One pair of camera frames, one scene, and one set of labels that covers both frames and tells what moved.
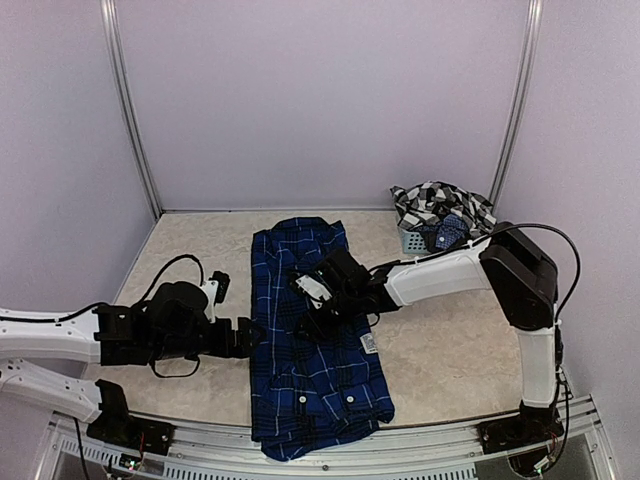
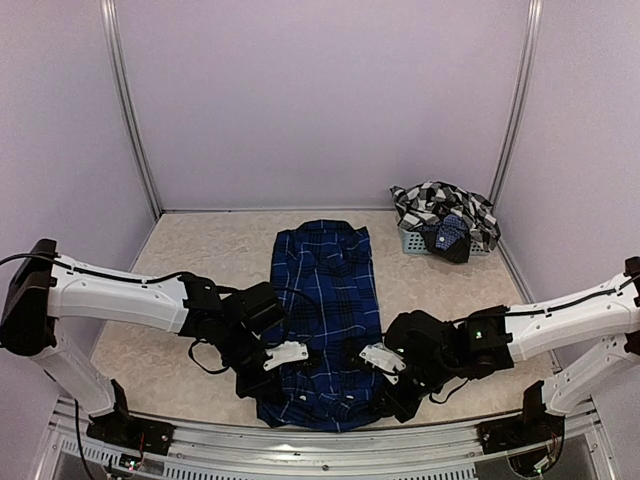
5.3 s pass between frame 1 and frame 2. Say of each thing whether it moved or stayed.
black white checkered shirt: stayed
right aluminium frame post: stayed
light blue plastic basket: stayed
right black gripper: moved
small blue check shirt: stayed
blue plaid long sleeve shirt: moved
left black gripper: moved
